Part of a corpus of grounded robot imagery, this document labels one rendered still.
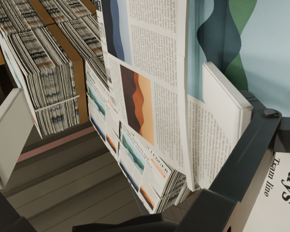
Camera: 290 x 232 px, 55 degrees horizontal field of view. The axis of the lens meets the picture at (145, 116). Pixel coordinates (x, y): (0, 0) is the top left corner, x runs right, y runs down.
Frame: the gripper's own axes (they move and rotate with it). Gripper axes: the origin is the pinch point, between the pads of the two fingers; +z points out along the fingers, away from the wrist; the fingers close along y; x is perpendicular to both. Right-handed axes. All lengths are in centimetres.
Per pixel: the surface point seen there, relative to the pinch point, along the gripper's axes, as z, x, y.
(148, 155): 54, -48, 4
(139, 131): 13.1, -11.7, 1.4
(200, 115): 3.4, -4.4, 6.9
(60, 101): 92, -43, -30
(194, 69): 3.8, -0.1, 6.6
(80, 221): 223, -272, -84
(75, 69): 90, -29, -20
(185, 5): 2.6, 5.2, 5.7
